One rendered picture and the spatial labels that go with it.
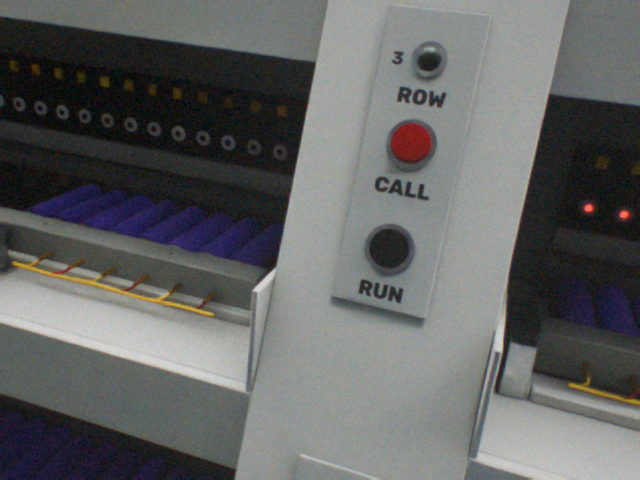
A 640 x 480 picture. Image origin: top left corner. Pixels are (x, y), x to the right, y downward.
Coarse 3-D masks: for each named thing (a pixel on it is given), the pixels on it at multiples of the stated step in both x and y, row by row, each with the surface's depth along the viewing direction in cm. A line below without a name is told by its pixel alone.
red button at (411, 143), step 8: (400, 128) 25; (408, 128) 24; (416, 128) 24; (424, 128) 24; (400, 136) 24; (408, 136) 24; (416, 136) 24; (424, 136) 24; (392, 144) 25; (400, 144) 24; (408, 144) 24; (416, 144) 24; (424, 144) 24; (400, 152) 24; (408, 152) 24; (416, 152) 24; (424, 152) 24; (400, 160) 25; (408, 160) 24; (416, 160) 24
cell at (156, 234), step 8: (192, 208) 42; (200, 208) 42; (176, 216) 40; (184, 216) 40; (192, 216) 41; (200, 216) 41; (160, 224) 38; (168, 224) 39; (176, 224) 39; (184, 224) 40; (192, 224) 40; (144, 232) 37; (152, 232) 37; (160, 232) 37; (168, 232) 38; (176, 232) 39; (152, 240) 36; (160, 240) 37; (168, 240) 38
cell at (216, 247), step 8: (240, 224) 40; (248, 224) 40; (256, 224) 41; (224, 232) 38; (232, 232) 38; (240, 232) 39; (248, 232) 39; (256, 232) 40; (216, 240) 37; (224, 240) 37; (232, 240) 37; (240, 240) 38; (248, 240) 39; (208, 248) 36; (216, 248) 36; (224, 248) 36; (232, 248) 37; (240, 248) 38; (224, 256) 36
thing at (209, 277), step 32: (0, 224) 36; (32, 224) 35; (64, 224) 36; (64, 256) 35; (96, 256) 34; (128, 256) 34; (160, 256) 33; (192, 256) 34; (128, 288) 32; (192, 288) 33; (224, 288) 32
